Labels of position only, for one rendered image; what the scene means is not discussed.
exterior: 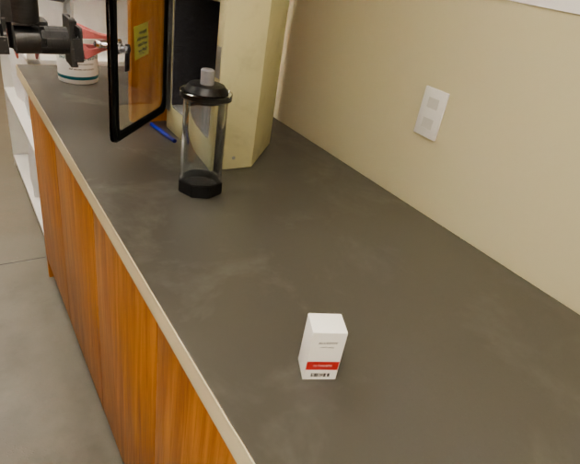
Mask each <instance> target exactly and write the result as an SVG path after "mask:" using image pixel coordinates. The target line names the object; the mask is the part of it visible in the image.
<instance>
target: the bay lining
mask: <svg viewBox="0 0 580 464"><path fill-rule="evenodd" d="M219 12H220V2H217V1H214V0H174V29H173V57H172V86H171V104H172V105H183V98H182V97H181V96H180V87H181V86H183V85H187V83H188V82H189V81H191V80H194V79H201V69H202V68H204V67H207V68H212V69H214V70H215V61H216V49H217V36H218V24H219Z"/></svg>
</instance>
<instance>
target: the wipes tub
mask: <svg viewBox="0 0 580 464"><path fill-rule="evenodd" d="M96 40H97V39H83V43H87V44H93V42H94V41H96ZM56 61H57V72H58V78H59V79H60V80H61V81H63V82H65V83H69V84H75V85H90V84H94V83H97V82H98V81H99V70H98V55H97V54H96V55H94V56H92V57H90V58H88V59H84V62H83V63H77V64H78V67H71V65H70V64H69V63H68V62H67V61H66V59H65V54H56Z"/></svg>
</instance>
